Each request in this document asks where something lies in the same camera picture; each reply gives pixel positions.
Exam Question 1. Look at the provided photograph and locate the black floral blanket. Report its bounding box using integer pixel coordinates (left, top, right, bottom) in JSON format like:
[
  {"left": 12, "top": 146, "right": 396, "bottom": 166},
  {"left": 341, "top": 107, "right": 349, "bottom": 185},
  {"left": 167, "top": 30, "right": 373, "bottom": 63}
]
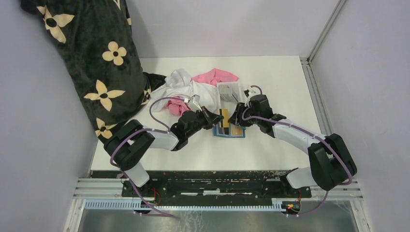
[{"left": 20, "top": 0, "right": 165, "bottom": 142}]

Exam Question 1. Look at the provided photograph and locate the clear plastic tray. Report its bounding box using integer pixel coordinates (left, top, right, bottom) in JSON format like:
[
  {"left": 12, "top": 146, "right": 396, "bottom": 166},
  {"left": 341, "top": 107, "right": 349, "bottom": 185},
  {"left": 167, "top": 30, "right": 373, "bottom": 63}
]
[{"left": 217, "top": 81, "right": 246, "bottom": 110}]

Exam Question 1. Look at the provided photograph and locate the gold striped credit card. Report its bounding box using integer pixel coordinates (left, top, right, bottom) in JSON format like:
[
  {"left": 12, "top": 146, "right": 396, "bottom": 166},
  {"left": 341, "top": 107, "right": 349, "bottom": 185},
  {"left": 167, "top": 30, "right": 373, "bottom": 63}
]
[{"left": 220, "top": 108, "right": 229, "bottom": 129}]

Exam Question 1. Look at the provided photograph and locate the pink cloth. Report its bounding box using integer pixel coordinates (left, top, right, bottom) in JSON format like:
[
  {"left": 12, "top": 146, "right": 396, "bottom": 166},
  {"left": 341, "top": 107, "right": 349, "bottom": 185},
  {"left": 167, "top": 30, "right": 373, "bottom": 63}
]
[{"left": 166, "top": 68, "right": 239, "bottom": 113}]

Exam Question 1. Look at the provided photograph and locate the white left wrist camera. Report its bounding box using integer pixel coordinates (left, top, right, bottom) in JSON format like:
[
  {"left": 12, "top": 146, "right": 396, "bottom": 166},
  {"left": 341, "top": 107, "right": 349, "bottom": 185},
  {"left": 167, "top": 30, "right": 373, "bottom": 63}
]
[{"left": 188, "top": 95, "right": 202, "bottom": 112}]

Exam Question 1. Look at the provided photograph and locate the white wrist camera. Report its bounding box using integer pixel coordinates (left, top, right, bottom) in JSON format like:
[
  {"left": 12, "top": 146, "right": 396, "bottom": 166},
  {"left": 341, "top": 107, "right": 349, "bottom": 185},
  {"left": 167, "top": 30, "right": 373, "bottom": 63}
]
[
  {"left": 244, "top": 87, "right": 260, "bottom": 99},
  {"left": 188, "top": 95, "right": 202, "bottom": 112}
]

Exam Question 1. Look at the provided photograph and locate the aluminium frame rail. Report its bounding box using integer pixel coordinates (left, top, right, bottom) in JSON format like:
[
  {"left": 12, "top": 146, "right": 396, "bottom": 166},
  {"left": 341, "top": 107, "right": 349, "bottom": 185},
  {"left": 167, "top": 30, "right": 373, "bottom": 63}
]
[{"left": 63, "top": 178, "right": 371, "bottom": 232}]

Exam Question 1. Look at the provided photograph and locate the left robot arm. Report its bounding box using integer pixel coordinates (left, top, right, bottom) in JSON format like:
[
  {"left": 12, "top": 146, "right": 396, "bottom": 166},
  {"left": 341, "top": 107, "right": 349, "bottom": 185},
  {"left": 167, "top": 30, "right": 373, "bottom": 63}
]
[{"left": 103, "top": 107, "right": 224, "bottom": 197}]

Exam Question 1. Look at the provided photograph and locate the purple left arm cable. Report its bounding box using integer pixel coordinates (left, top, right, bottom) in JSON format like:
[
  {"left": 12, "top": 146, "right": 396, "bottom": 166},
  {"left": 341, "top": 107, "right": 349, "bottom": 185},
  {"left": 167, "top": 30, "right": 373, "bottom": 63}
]
[{"left": 109, "top": 96, "right": 193, "bottom": 219}]

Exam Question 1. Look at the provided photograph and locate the white cloth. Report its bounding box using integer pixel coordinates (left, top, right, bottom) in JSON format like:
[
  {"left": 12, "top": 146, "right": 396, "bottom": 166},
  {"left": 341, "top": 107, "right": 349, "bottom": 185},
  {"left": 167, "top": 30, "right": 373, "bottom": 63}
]
[{"left": 150, "top": 69, "right": 219, "bottom": 116}]

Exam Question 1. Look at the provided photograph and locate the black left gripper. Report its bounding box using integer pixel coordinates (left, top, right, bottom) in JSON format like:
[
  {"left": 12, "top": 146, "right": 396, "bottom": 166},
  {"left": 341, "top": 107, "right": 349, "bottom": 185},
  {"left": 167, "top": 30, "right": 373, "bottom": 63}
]
[{"left": 186, "top": 105, "right": 224, "bottom": 138}]

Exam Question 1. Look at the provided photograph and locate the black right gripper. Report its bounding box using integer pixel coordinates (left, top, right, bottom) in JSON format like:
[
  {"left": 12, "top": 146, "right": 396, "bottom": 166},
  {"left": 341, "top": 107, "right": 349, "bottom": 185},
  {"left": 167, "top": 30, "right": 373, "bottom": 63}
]
[{"left": 227, "top": 102, "right": 261, "bottom": 127}]

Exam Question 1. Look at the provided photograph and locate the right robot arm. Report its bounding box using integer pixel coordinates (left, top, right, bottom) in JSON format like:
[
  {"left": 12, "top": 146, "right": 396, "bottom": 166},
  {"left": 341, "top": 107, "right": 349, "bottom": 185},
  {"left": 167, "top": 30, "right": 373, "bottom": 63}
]
[{"left": 229, "top": 94, "right": 357, "bottom": 197}]

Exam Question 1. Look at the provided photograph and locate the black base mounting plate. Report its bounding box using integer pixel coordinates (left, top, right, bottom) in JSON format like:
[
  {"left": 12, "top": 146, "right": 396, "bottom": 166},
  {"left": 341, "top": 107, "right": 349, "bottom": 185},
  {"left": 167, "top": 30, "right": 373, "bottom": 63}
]
[{"left": 138, "top": 170, "right": 311, "bottom": 206}]

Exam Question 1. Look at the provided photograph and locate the stack of credit cards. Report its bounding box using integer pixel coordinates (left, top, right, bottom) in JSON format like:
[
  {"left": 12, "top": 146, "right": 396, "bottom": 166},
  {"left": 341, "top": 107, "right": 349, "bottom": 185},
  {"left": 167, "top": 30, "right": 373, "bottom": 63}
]
[{"left": 218, "top": 85, "right": 240, "bottom": 103}]

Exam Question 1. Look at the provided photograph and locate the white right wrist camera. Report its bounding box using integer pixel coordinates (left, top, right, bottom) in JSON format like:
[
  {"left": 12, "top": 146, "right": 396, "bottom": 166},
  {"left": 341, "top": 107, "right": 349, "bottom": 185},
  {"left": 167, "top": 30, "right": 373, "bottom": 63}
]
[{"left": 244, "top": 87, "right": 260, "bottom": 99}]

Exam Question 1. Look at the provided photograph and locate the blue leather card holder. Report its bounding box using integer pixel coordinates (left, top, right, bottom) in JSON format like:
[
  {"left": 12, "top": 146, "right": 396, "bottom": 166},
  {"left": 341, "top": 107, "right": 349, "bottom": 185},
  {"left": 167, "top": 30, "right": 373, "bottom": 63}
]
[{"left": 213, "top": 124, "right": 246, "bottom": 138}]

